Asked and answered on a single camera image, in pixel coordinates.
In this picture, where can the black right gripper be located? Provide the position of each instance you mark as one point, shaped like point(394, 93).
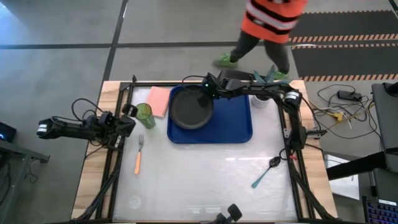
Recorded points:
point(213, 88)

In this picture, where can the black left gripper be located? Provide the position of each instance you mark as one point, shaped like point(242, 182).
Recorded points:
point(119, 130)

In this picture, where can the green translucent cup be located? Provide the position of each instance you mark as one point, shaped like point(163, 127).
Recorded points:
point(146, 116)

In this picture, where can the dark grey round plate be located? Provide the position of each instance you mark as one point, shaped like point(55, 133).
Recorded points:
point(186, 112)

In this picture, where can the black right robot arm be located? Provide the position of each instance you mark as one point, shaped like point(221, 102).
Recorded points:
point(292, 102)

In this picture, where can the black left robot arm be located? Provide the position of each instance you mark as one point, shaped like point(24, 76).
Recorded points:
point(68, 129)

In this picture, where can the blue plastic tray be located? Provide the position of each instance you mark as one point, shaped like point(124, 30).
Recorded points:
point(230, 124)

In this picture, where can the pink folded napkin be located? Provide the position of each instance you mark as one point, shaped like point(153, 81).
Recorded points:
point(158, 99)

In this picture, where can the white plant pot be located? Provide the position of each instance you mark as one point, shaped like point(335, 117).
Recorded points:
point(259, 103)

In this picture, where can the white table mat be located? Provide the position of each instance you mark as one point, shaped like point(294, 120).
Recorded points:
point(192, 180)

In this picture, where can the person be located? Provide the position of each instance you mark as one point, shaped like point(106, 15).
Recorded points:
point(270, 21)

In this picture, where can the grey side desk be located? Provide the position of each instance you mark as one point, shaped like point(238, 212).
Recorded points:
point(15, 155)

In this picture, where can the black device with blue light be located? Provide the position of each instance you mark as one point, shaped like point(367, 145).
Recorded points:
point(7, 132)

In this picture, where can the black striped floor mat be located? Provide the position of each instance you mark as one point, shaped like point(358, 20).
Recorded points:
point(342, 25)
point(342, 62)

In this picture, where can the black power adapter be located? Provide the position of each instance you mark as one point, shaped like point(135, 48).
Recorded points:
point(349, 95)

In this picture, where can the white cardboard box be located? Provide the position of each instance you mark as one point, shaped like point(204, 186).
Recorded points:
point(342, 183)

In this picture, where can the grey equipment case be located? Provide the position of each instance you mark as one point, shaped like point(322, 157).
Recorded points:
point(387, 124)

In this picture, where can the backlit computer keyboard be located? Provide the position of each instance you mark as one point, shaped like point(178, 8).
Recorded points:
point(382, 213)

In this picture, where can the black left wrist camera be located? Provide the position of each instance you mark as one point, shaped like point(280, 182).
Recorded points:
point(106, 119)

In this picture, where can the black exterior camera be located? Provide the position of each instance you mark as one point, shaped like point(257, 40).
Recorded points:
point(234, 212)

